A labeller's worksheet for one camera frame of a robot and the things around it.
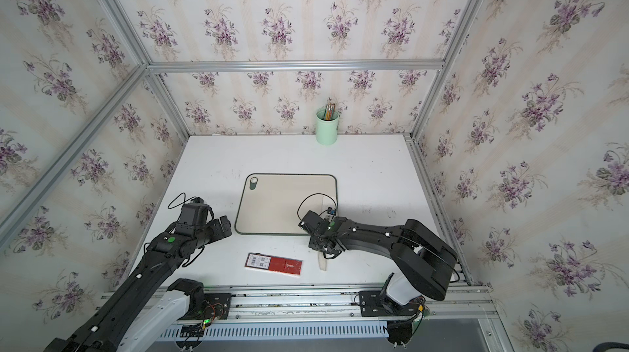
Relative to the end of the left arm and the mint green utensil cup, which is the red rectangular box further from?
the mint green utensil cup

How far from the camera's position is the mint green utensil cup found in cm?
111

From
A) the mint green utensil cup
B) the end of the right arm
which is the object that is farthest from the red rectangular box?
the mint green utensil cup

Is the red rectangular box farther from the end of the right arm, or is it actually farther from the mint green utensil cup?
the mint green utensil cup
